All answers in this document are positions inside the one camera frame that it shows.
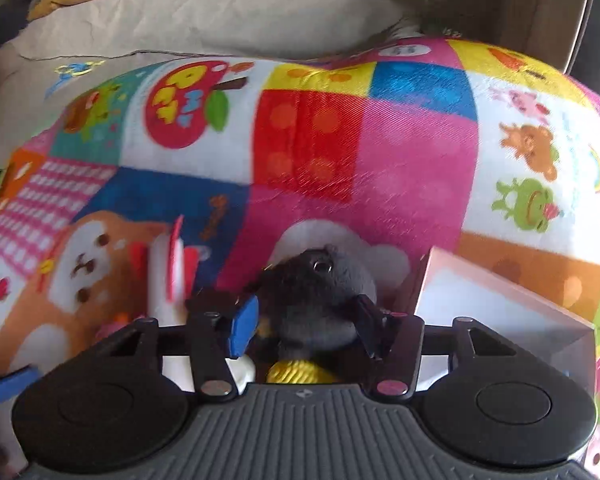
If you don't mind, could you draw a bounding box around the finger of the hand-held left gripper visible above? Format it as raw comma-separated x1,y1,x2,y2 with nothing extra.
0,365,43,405

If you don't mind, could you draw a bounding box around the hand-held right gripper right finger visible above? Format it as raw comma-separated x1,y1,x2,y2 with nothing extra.
355,294,518,398

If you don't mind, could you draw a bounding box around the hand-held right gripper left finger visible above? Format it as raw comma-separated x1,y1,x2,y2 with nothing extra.
92,287,260,403

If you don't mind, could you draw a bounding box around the black plush toy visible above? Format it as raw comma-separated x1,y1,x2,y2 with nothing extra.
230,244,381,387

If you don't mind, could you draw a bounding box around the white red foam rocket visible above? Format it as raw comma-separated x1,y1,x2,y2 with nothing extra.
129,215,201,391

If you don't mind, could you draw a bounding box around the pink cardboard box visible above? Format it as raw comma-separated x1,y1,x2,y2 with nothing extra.
412,246,597,396

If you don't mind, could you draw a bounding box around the colourful printed play mat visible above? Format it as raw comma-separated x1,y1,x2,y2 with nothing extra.
0,35,600,480

